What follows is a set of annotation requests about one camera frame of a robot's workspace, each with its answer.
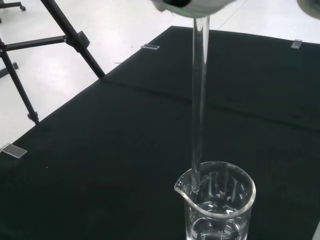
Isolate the small clear glass beaker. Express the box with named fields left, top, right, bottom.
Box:
left=173, top=160, right=257, bottom=240

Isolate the black chair base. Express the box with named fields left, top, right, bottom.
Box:
left=0, top=1, right=27, bottom=25

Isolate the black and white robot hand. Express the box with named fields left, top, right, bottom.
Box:
left=149, top=0, right=320, bottom=19

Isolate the black bench cloth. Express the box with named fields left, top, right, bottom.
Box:
left=0, top=25, right=320, bottom=240

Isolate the black tripod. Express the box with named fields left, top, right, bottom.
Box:
left=0, top=0, right=106, bottom=126

